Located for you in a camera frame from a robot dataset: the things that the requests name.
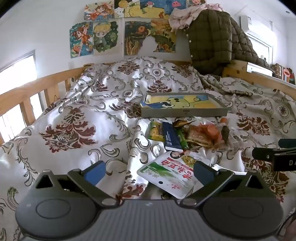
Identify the green snack packet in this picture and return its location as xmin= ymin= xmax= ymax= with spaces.
xmin=177 ymin=128 xmax=189 ymax=149

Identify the dark printed book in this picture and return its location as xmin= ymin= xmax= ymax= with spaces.
xmin=272 ymin=64 xmax=286 ymax=81

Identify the white shelf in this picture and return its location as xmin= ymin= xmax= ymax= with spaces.
xmin=246 ymin=62 xmax=274 ymax=77

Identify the gold foil wrapper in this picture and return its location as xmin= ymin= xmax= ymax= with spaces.
xmin=173 ymin=119 xmax=197 ymax=128

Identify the dark blue snack box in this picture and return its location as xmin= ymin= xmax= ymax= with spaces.
xmin=162 ymin=121 xmax=184 ymax=152

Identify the red printed book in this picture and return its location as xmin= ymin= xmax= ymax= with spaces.
xmin=283 ymin=67 xmax=296 ymax=85

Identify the beige red-print cracker packet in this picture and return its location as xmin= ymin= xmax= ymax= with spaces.
xmin=187 ymin=125 xmax=214 ymax=148

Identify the pink cloth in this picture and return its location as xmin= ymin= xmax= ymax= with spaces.
xmin=168 ymin=3 xmax=224 ymax=33

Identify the yellow snack packet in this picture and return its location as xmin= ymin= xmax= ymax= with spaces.
xmin=148 ymin=121 xmax=166 ymax=142

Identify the cluster of cartoon wall posters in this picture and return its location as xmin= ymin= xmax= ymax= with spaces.
xmin=69 ymin=0 xmax=207 ymax=59

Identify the clear packet with dark snack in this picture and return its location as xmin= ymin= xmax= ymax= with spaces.
xmin=217 ymin=125 xmax=247 ymax=152

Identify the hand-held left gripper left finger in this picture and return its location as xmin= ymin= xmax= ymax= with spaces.
xmin=34 ymin=160 xmax=119 ymax=208

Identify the white air conditioner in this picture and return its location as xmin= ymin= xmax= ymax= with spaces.
xmin=239 ymin=15 xmax=278 ymax=40

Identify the olive puffer jacket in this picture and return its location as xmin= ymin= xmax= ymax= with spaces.
xmin=184 ymin=9 xmax=270 ymax=76

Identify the grey tray with cartoon picture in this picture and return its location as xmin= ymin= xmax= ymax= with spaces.
xmin=140 ymin=92 xmax=232 ymax=118

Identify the orange snack packet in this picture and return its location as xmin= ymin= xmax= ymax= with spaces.
xmin=199 ymin=124 xmax=221 ymax=142

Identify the white green snack pouch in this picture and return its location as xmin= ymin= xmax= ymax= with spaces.
xmin=137 ymin=151 xmax=211 ymax=199

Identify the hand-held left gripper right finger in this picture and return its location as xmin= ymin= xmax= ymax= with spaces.
xmin=178 ymin=160 xmax=270 ymax=208

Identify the wooden bed frame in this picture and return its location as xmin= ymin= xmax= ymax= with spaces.
xmin=0 ymin=59 xmax=296 ymax=144

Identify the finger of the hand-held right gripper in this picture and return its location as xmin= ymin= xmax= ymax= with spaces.
xmin=279 ymin=138 xmax=296 ymax=149
xmin=252 ymin=146 xmax=296 ymax=161

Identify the floral blanket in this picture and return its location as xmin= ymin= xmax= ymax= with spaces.
xmin=0 ymin=56 xmax=296 ymax=241

